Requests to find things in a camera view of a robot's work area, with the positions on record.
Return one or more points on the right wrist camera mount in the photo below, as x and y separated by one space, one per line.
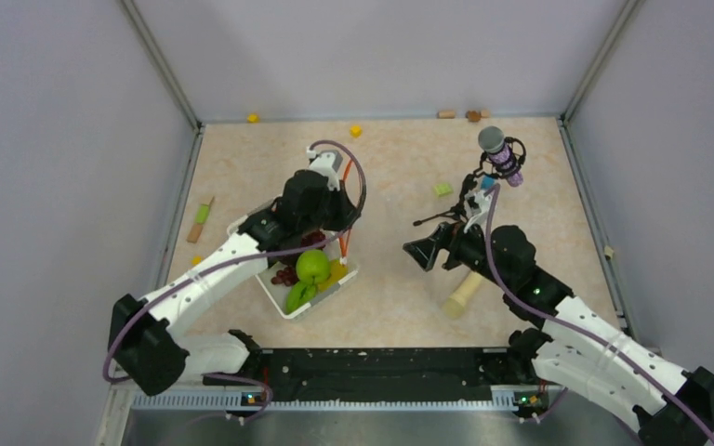
477 208

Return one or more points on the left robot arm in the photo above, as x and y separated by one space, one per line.
146 332

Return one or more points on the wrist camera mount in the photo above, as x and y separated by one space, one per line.
326 163
477 208

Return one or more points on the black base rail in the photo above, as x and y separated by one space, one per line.
374 375

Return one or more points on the blue toy block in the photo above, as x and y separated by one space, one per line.
487 183

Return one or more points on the green and wood stick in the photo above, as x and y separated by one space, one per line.
200 217

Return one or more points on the green apple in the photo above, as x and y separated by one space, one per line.
313 266

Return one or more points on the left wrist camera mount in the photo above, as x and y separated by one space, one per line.
326 163

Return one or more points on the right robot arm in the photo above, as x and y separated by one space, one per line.
570 345

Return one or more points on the white plastic basket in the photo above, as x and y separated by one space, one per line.
278 294

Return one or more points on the light green block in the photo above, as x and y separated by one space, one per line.
443 189

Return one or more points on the red grape bunch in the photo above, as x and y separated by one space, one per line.
286 276
313 238

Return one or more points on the yellow fruit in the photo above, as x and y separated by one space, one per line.
338 270

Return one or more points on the green pepper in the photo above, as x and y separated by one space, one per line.
299 295

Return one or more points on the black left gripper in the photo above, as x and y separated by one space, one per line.
347 211

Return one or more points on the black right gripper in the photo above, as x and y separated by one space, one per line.
447 235

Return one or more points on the microphone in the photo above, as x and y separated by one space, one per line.
502 159

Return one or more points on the yellow cube on table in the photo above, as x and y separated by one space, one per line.
356 131

